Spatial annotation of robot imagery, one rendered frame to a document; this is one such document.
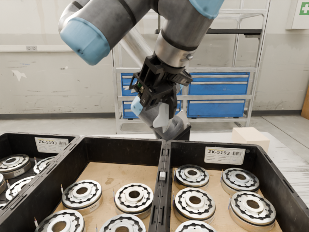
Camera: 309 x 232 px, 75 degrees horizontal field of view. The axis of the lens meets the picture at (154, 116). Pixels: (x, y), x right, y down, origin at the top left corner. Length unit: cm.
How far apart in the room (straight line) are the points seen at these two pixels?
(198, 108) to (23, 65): 268
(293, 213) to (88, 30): 54
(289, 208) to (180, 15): 46
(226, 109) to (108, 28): 241
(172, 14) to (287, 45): 356
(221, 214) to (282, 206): 14
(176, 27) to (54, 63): 321
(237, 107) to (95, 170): 222
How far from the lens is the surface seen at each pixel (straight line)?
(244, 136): 115
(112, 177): 69
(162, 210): 44
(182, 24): 35
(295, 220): 56
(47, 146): 83
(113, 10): 35
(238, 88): 265
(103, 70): 330
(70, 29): 36
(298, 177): 107
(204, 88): 251
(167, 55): 38
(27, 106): 388
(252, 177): 69
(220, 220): 58
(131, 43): 78
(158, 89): 43
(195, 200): 58
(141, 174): 69
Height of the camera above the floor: 125
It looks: 21 degrees down
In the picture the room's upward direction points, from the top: straight up
